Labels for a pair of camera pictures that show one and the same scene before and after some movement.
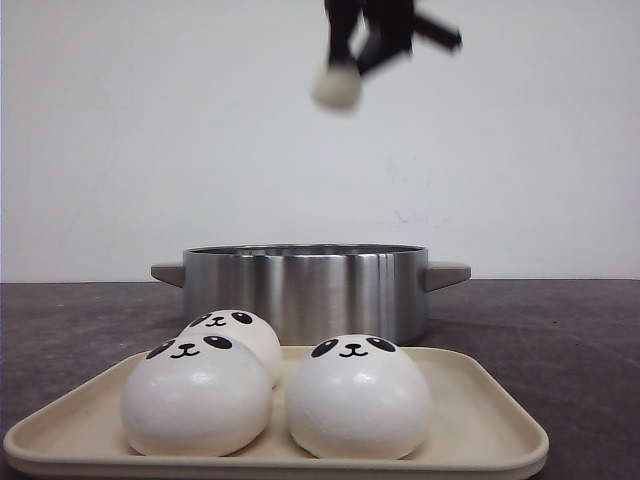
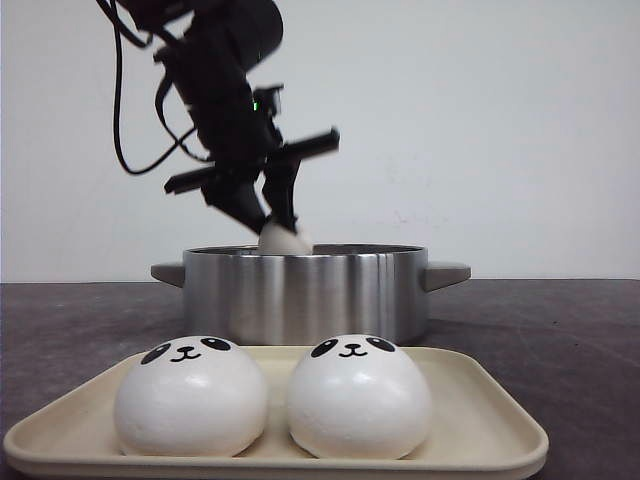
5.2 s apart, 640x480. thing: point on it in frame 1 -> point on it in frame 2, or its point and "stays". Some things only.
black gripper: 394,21 -> 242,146
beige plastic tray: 477,425 stays
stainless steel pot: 313,292 stays
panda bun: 250,329 -> 275,239
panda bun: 357,397 stays
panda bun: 197,396 stays
